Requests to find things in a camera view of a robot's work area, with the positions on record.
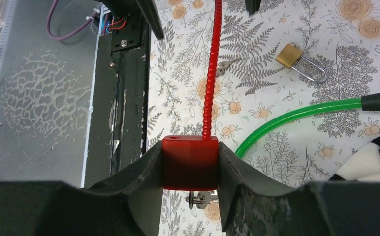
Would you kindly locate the black white striped cloth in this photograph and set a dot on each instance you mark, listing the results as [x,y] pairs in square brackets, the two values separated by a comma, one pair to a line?
[363,166]

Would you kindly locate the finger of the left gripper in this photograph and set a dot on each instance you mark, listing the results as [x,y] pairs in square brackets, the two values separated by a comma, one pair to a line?
[150,12]
[252,6]

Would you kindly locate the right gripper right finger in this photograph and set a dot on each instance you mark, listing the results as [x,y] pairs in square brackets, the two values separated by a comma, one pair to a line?
[253,204]

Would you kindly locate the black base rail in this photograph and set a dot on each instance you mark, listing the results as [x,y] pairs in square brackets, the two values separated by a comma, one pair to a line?
[117,130]

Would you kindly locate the red lock keys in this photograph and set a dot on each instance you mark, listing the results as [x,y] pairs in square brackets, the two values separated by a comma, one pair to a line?
[201,199]

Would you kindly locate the green cable lock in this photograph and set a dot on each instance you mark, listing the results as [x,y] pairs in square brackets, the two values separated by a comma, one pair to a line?
[366,103]

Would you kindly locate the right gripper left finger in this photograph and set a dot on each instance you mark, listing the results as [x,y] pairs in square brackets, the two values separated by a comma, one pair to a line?
[127,203]

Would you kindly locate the red cable lock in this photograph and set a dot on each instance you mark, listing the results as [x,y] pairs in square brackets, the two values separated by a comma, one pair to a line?
[191,163]

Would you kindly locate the brass padlock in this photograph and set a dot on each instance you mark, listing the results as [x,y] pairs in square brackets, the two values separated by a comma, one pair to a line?
[290,55]

